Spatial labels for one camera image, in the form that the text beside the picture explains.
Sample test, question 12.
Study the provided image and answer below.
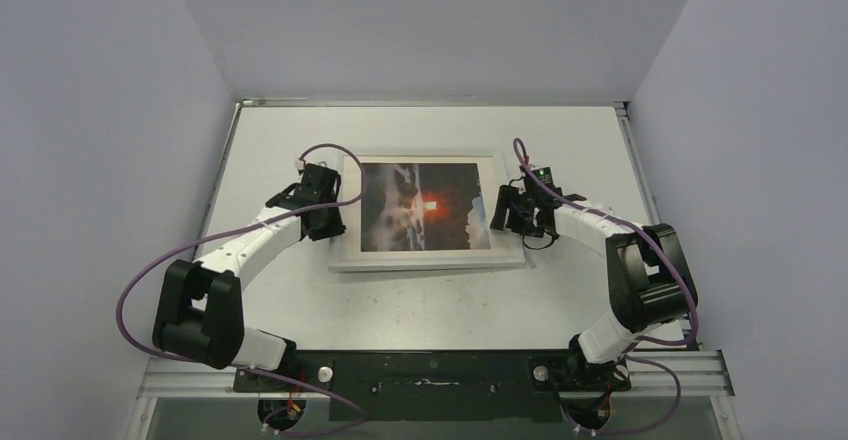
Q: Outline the white picture frame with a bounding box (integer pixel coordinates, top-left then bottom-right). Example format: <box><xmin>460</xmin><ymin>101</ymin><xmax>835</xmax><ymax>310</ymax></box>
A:
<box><xmin>328</xmin><ymin>149</ymin><xmax>525</xmax><ymax>273</ymax></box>

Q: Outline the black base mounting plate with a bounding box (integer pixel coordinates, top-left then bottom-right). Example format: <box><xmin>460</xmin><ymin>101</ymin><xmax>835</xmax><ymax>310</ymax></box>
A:
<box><xmin>233</xmin><ymin>349</ymin><xmax>631</xmax><ymax>423</ymax></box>

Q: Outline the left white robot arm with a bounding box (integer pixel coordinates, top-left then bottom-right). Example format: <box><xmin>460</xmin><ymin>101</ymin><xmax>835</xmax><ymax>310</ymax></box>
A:
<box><xmin>152</xmin><ymin>164</ymin><xmax>346</xmax><ymax>391</ymax></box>

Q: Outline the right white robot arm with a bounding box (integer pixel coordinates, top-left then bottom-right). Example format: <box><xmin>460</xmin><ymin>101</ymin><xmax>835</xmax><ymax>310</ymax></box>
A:
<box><xmin>490</xmin><ymin>168</ymin><xmax>697</xmax><ymax>390</ymax></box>

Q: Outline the sunset photo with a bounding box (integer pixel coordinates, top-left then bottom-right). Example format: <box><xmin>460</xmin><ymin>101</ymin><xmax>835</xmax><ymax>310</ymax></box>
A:
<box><xmin>359</xmin><ymin>162</ymin><xmax>492</xmax><ymax>252</ymax></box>

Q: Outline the purple cable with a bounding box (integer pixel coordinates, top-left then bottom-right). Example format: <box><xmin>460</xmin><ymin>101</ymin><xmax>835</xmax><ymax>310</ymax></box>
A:
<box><xmin>116</xmin><ymin>143</ymin><xmax>369</xmax><ymax>438</ymax></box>
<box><xmin>512</xmin><ymin>137</ymin><xmax>701</xmax><ymax>347</ymax></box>

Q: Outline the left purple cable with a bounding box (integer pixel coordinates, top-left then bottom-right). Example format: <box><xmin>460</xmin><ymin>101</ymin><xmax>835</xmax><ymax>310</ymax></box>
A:
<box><xmin>116</xmin><ymin>143</ymin><xmax>369</xmax><ymax>438</ymax></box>

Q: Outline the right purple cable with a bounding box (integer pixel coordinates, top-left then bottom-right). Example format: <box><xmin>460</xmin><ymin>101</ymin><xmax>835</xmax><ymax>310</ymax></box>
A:
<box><xmin>512</xmin><ymin>137</ymin><xmax>701</xmax><ymax>347</ymax></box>

